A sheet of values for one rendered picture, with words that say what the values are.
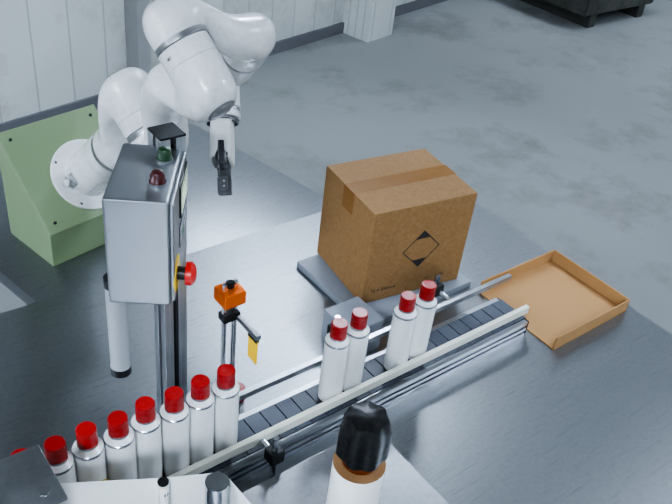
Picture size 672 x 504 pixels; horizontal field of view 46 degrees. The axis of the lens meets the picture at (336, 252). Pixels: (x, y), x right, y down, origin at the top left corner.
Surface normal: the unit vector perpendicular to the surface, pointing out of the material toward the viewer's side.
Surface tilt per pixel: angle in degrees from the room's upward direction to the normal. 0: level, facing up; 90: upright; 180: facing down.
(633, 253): 0
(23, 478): 0
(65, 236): 90
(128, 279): 90
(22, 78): 90
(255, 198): 0
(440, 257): 90
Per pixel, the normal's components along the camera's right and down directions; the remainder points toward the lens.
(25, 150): 0.61, -0.25
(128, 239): 0.04, 0.58
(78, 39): 0.75, 0.44
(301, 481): 0.11, -0.81
